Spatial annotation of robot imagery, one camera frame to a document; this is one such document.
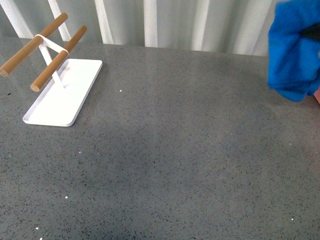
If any pink plastic bin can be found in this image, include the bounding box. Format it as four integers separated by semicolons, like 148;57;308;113
314;88;320;104

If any blue microfiber cloth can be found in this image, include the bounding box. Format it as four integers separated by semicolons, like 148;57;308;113
267;0;320;102

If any white rack with wooden bars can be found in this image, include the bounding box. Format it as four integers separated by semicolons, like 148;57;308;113
0;13;103;127

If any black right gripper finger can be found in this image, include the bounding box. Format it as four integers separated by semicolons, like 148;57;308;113
300;22;320;42

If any white pleated curtain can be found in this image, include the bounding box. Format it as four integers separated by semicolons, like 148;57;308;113
0;0;276;56

